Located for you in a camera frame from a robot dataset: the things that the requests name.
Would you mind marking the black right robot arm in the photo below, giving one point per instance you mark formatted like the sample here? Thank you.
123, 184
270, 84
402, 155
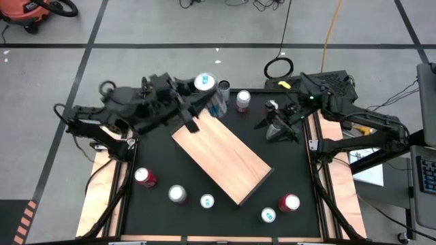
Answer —
368, 119

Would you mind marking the small yellow object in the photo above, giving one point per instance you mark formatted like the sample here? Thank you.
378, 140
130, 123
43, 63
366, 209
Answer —
362, 130

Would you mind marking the tall silver can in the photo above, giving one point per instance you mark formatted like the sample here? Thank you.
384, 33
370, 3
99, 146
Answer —
273, 132

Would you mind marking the orange shop vacuum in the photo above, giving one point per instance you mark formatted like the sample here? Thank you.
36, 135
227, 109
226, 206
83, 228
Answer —
20, 10

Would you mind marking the grey desk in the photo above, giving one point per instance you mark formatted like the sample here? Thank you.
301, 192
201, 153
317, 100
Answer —
424, 211

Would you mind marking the black aluminium table frame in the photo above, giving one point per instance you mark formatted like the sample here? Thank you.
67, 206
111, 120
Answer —
114, 202

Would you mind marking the silver blue slim can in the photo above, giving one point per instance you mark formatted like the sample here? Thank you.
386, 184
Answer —
204, 82
207, 201
268, 215

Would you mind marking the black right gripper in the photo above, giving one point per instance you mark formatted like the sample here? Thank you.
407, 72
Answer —
293, 108

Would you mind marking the white paper sheet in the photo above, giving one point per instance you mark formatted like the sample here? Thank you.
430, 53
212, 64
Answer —
371, 173

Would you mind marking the wooden shelf with black frame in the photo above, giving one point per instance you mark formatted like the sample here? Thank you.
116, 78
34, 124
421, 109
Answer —
225, 156

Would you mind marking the black keyboard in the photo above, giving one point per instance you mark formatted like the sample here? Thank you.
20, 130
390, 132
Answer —
429, 175

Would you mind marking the black computer case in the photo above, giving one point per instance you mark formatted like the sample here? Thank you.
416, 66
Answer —
334, 81

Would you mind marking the grey computer monitor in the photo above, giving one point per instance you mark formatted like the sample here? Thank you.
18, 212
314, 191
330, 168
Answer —
428, 102

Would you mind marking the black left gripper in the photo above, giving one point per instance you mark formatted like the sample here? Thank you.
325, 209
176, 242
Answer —
167, 98

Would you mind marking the black caster wheel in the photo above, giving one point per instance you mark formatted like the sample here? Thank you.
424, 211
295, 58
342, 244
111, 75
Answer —
403, 237

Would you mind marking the red soda can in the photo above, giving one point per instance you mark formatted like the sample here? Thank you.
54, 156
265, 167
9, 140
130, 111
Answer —
143, 175

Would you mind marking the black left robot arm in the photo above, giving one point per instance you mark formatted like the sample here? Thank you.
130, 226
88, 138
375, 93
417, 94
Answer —
129, 102

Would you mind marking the black metal beam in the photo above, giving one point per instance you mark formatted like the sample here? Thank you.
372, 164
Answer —
391, 152

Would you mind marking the white Celsius can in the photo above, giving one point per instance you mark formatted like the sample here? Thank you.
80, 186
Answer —
225, 85

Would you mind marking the pink and white can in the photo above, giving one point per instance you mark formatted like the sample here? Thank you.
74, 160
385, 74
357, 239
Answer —
177, 193
243, 97

